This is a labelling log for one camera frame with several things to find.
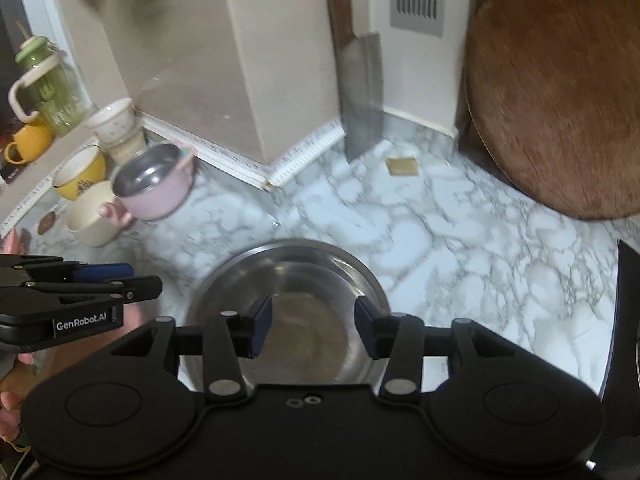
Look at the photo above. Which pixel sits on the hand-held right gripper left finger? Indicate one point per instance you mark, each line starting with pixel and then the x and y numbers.
pixel 262 327

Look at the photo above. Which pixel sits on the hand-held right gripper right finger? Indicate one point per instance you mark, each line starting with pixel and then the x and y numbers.
pixel 364 327

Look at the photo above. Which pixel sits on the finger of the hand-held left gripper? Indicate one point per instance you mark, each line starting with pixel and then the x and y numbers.
pixel 105 273
pixel 145 287

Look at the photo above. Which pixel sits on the stainless steel bowl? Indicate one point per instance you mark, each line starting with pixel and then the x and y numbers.
pixel 300 285

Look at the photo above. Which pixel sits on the person's left hand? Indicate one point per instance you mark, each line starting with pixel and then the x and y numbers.
pixel 10 417

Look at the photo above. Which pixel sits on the pink pot with steel liner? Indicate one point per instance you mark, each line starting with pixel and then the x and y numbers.
pixel 155 195

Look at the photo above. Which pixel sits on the yellow bowl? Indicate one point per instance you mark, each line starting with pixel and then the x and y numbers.
pixel 80 180

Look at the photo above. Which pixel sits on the white container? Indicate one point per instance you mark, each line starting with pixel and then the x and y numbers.
pixel 127 147

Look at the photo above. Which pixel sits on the dark red jar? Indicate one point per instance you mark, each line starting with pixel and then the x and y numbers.
pixel 9 172

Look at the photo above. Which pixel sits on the yellow mug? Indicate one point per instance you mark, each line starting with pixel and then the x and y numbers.
pixel 30 142

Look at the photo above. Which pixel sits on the white dotted bowl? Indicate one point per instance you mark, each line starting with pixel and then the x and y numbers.
pixel 112 120

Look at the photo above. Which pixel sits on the yellow scrub sponge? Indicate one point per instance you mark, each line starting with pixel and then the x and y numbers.
pixel 401 166

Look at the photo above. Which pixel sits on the black stove edge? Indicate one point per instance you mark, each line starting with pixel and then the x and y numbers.
pixel 622 350

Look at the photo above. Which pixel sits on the round wooden cutting board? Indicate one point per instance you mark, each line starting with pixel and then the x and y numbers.
pixel 555 90

